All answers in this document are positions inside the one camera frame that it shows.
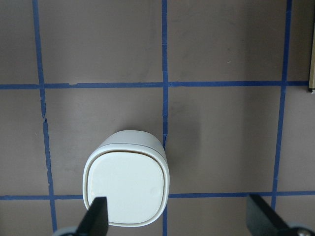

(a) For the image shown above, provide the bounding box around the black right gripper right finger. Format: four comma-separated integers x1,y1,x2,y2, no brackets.
246,194,315,236

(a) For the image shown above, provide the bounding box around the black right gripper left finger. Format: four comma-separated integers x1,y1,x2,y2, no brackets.
75,197,109,236

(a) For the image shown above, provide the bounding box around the white plastic trash can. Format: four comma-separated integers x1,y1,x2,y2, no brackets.
82,130,170,227

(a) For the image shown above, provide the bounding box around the blue tape strip lower horizontal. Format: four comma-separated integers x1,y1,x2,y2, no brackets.
0,190,315,201

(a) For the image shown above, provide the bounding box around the beige panel at right edge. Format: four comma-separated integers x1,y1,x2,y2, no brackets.
308,7,315,94

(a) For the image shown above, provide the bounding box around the blue tape strip left vertical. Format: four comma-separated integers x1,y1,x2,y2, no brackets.
32,0,58,232

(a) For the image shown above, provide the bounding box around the blue tape strip right vertical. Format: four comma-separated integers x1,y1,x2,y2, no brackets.
271,0,292,209

